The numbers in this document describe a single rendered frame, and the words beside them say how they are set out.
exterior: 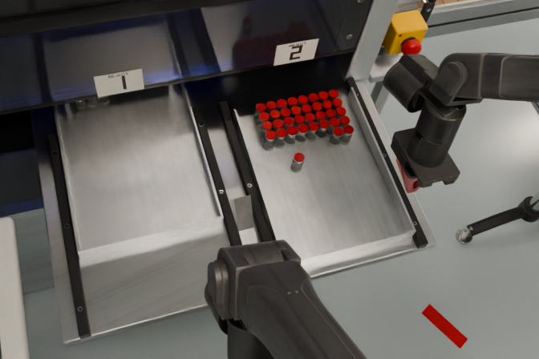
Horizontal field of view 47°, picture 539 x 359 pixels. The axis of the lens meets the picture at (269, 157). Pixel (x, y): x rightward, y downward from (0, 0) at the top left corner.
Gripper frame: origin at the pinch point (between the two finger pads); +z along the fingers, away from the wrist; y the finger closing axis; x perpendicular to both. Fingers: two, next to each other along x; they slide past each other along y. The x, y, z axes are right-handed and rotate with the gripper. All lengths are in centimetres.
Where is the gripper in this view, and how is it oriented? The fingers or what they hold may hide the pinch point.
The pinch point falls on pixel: (411, 187)
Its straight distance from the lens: 102.4
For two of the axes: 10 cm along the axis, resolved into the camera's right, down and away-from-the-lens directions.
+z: -0.6, 6.3, 7.8
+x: -9.5, 2.0, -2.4
